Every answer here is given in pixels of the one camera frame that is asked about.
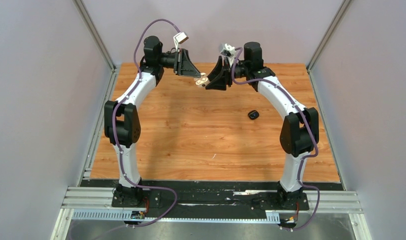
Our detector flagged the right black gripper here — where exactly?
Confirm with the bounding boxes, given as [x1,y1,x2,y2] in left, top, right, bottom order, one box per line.
[204,56,250,91]

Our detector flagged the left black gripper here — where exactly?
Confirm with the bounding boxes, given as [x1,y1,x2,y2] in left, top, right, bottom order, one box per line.
[157,48,202,79]

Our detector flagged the white earbud charging case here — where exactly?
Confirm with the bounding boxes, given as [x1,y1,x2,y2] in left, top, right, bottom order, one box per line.
[194,72,210,88]

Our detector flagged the black earbud charging case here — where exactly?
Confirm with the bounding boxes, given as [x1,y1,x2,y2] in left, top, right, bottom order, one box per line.
[247,110,260,120]

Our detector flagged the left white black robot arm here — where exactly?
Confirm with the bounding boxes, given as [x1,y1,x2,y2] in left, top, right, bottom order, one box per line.
[104,32,201,207]

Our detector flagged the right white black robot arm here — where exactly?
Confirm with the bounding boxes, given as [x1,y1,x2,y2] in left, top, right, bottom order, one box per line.
[195,41,319,209]

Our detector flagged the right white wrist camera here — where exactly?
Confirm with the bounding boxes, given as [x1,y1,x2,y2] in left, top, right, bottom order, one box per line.
[219,43,237,66]

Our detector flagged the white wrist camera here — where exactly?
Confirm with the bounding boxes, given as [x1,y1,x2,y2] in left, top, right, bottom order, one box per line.
[219,43,237,66]
[173,32,189,50]

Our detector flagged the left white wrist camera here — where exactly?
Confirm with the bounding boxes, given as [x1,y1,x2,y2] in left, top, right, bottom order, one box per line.
[173,32,189,50]

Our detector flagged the left aluminium corner post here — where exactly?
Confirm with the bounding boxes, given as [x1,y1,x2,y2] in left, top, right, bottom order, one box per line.
[72,0,117,72]

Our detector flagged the aluminium corner post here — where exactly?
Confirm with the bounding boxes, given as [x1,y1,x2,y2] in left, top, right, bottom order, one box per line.
[72,0,117,72]
[306,0,353,73]

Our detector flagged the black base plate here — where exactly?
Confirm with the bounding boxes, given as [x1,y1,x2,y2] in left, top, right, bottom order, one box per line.
[79,179,344,220]

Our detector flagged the right aluminium corner post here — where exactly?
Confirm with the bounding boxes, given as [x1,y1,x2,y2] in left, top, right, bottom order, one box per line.
[306,0,353,73]

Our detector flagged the slotted cable duct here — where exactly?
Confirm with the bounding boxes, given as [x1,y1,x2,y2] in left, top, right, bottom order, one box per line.
[72,209,281,223]

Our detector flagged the aluminium frame rail front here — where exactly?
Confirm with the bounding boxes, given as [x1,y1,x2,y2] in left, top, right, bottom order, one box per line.
[61,187,364,214]

